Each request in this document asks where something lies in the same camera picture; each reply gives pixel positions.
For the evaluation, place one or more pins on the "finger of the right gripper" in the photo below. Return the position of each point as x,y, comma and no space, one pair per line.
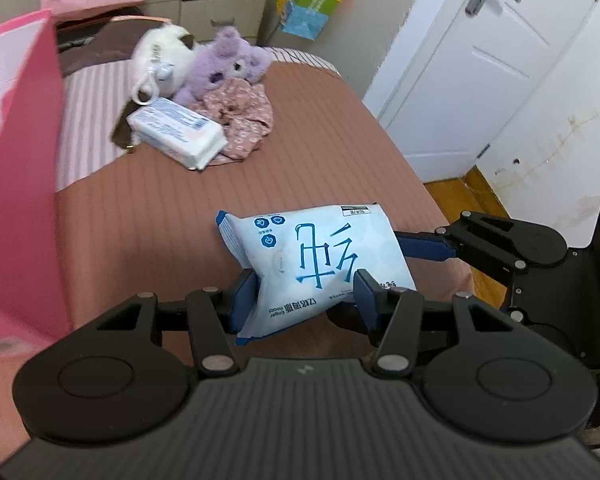
348,317
498,247

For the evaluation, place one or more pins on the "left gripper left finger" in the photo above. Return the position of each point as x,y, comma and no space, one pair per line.
214,313

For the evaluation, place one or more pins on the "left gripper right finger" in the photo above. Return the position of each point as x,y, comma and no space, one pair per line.
393,318

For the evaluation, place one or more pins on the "blue wet wipes pack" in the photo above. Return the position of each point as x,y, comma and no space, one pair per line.
305,261

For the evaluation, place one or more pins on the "white tissue pack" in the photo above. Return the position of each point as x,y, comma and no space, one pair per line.
189,138

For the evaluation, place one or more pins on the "floral pink scrunchie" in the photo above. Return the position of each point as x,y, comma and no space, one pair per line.
245,114

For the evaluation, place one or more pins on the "purple plush toy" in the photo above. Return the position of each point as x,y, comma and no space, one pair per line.
226,57

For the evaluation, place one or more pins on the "white brown plush cat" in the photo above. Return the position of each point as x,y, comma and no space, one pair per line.
160,63

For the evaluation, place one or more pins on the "white door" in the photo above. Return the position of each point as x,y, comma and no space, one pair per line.
450,83

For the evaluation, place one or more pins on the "pink storage box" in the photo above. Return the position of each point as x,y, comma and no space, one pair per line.
33,309

